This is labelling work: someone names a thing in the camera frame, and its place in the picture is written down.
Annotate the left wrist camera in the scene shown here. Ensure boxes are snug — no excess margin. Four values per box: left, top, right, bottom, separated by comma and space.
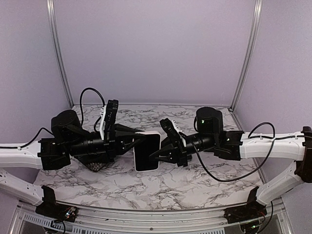
99, 99, 119, 143

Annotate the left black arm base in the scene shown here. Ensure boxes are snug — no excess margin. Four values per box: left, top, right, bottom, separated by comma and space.
35, 185, 78, 223

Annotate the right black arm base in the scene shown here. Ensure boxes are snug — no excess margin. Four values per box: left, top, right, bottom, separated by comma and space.
224, 186, 267, 224

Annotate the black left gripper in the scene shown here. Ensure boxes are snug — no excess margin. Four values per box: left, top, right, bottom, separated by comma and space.
66, 124, 147, 163

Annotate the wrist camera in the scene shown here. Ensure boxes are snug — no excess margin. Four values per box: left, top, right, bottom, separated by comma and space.
99, 99, 119, 143
160, 118, 186, 147

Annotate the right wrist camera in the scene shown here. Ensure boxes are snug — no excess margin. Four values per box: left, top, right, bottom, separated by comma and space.
160, 118, 186, 147

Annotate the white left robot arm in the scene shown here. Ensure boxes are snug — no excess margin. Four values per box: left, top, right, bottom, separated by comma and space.
0, 110, 146, 172

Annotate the front aluminium rail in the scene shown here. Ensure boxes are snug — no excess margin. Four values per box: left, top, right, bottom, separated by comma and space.
8, 198, 293, 234

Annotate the aluminium frame post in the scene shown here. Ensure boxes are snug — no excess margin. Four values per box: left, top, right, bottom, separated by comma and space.
46, 0, 74, 108
230, 0, 263, 112

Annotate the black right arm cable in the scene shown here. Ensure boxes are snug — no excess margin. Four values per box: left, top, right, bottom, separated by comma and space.
185, 117, 276, 183

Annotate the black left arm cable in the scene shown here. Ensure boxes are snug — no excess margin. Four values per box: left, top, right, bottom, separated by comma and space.
0, 87, 105, 149

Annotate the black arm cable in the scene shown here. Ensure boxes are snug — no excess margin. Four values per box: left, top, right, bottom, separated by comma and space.
0, 87, 105, 149
185, 117, 276, 183

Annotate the black square patterned plate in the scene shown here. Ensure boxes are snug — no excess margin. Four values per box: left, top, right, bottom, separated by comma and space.
74, 153, 115, 172

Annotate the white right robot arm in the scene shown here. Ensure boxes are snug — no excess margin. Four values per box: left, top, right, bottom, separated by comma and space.
149, 107, 312, 218

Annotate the left aluminium frame post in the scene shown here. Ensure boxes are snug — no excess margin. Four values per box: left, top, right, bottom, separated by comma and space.
46, 0, 74, 108

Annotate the pink phone case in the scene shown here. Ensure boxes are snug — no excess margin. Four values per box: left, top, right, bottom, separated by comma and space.
133, 131, 162, 173

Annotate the right aluminium frame post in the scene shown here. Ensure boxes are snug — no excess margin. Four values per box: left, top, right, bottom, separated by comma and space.
230, 0, 263, 112

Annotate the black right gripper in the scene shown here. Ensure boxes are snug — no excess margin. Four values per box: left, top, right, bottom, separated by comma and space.
148, 133, 216, 168

